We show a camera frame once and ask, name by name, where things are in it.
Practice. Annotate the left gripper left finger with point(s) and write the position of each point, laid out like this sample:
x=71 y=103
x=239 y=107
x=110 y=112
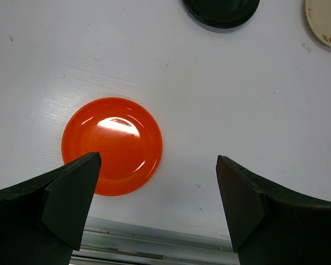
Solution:
x=42 y=219

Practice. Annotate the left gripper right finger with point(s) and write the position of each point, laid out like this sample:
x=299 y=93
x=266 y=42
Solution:
x=269 y=223

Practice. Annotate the orange plate near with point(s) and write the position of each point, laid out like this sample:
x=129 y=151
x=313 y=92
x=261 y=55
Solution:
x=126 y=136

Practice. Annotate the black plate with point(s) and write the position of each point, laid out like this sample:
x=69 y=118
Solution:
x=223 y=14

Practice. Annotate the cream plate with motifs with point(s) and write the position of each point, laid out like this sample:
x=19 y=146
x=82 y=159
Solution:
x=318 y=15

